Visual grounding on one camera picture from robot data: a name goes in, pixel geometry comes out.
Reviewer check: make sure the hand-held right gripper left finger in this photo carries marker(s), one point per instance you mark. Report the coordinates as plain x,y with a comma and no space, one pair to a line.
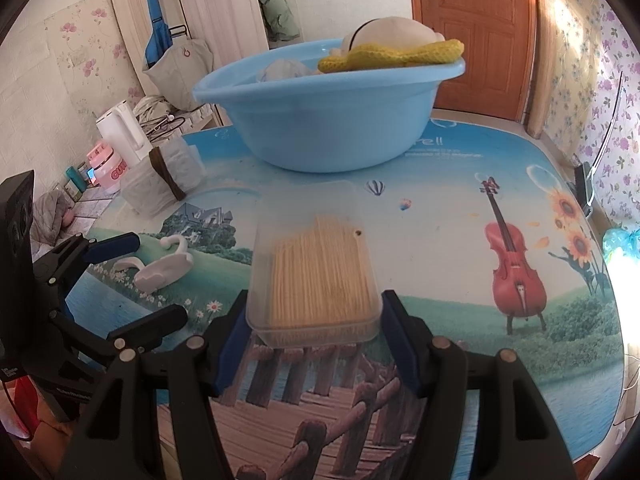
231,345

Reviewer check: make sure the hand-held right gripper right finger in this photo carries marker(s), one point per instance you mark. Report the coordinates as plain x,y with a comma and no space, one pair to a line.
400,345

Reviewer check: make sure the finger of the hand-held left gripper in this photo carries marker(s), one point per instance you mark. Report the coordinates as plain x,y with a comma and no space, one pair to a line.
150,322
112,247

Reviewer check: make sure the clear plastic toothpick box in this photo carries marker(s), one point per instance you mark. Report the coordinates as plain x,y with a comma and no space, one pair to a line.
317,275

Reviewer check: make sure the light blue plastic basin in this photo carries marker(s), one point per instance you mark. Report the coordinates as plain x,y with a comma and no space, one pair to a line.
325,125

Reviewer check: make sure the plush doll with yellow scarf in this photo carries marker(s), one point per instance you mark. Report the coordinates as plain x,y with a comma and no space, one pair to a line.
390,42

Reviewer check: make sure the scenic printed desktop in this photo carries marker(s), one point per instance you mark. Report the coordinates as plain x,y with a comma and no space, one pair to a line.
450,310

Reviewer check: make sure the white plastic hook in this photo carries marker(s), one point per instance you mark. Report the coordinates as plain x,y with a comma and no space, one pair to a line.
167,270
127,264

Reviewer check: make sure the grey quilted cloth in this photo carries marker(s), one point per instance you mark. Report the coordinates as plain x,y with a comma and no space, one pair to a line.
50,217

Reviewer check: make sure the pink bottle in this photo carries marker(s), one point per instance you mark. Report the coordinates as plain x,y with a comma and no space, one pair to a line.
107,170

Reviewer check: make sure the teal small container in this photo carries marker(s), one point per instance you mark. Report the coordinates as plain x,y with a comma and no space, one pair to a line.
77,177

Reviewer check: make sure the clear bag with brown band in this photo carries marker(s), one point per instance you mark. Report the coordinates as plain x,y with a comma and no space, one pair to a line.
160,180

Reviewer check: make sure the white electric kettle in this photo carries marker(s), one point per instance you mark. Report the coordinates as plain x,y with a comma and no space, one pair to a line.
122,132

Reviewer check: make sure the red cloth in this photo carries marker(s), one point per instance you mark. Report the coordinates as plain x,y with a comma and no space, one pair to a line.
25,405

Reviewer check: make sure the beige tote bag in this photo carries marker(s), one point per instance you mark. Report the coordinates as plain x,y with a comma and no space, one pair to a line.
177,72

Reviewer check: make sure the grey blue dustpan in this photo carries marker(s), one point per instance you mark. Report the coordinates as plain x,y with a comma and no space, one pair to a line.
584,190

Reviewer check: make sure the light blue plastic bag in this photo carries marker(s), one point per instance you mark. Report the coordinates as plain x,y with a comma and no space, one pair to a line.
622,245

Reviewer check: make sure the pale grey cloth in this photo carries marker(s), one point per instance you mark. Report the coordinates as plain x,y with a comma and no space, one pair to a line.
287,71

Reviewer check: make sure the white wardrobe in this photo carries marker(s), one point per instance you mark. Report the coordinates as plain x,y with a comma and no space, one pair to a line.
225,15

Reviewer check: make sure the green padded jacket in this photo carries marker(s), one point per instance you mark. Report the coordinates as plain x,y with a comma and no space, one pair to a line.
277,10

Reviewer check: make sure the brown wooden door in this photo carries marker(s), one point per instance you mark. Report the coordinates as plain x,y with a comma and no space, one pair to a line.
475,35

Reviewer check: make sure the tan rolled mat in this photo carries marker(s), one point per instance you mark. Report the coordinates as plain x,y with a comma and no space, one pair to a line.
547,50

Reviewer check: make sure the white wall socket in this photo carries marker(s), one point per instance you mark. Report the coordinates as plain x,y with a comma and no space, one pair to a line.
76,59

